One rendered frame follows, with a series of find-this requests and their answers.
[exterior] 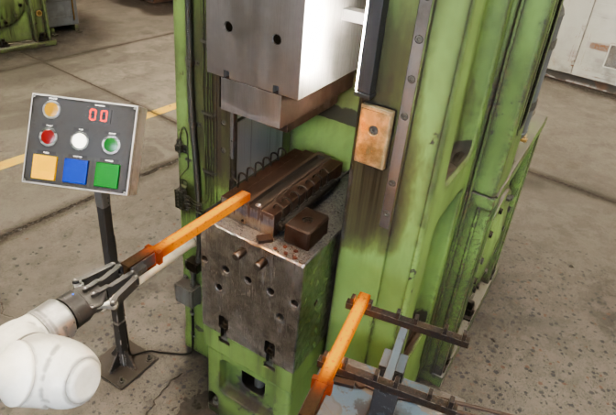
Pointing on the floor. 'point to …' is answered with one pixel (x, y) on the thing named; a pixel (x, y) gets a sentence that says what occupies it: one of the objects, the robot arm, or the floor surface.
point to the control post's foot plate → (109, 369)
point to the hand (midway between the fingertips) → (139, 263)
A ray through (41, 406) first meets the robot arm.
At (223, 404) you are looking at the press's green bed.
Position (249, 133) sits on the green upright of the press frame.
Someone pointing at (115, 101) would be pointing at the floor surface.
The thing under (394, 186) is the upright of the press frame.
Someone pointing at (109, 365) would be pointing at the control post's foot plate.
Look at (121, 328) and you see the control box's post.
